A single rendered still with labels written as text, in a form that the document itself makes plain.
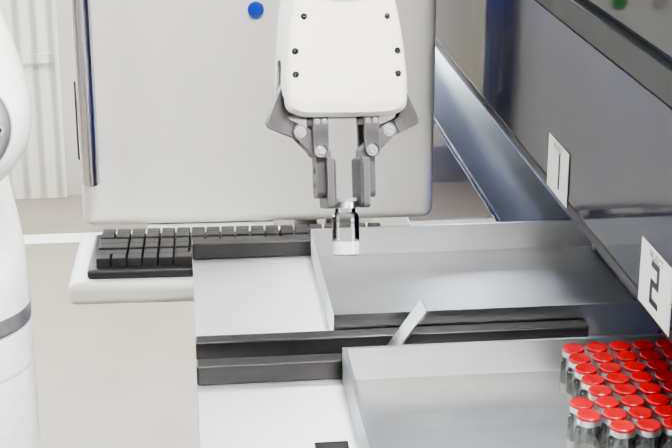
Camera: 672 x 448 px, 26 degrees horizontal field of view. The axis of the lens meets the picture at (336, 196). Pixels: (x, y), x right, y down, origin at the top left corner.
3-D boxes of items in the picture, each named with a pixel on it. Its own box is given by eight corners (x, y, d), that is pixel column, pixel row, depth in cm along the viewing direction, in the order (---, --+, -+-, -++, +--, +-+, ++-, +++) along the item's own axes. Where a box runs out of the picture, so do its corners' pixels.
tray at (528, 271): (590, 246, 176) (592, 218, 175) (658, 332, 152) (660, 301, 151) (310, 256, 173) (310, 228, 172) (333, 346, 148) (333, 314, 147)
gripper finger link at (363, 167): (388, 123, 118) (390, 205, 119) (349, 124, 118) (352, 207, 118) (398, 122, 115) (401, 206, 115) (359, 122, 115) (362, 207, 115)
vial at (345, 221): (356, 254, 117) (354, 201, 117) (363, 255, 115) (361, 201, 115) (329, 255, 117) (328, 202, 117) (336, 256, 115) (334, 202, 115)
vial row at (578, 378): (579, 386, 139) (581, 342, 138) (635, 479, 122) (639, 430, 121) (556, 387, 139) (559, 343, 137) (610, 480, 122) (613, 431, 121)
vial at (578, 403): (587, 443, 128) (590, 395, 127) (594, 455, 126) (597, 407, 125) (563, 444, 128) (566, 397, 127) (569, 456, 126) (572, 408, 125)
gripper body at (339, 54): (387, -17, 121) (391, 118, 121) (266, -18, 118) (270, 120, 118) (413, -30, 113) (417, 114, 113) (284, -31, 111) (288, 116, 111)
